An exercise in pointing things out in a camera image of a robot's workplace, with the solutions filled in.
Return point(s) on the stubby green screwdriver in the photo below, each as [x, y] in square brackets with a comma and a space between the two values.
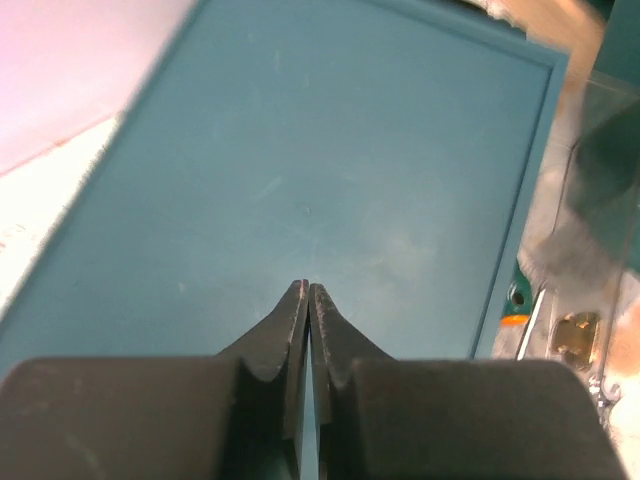
[519, 304]

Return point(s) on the mirrored drawer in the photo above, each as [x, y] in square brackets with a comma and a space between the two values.
[580, 249]

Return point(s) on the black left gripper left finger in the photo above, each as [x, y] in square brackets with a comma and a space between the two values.
[237, 414]

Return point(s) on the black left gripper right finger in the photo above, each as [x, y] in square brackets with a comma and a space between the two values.
[378, 417]

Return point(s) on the teal drawer cabinet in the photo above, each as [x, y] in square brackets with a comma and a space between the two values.
[386, 150]

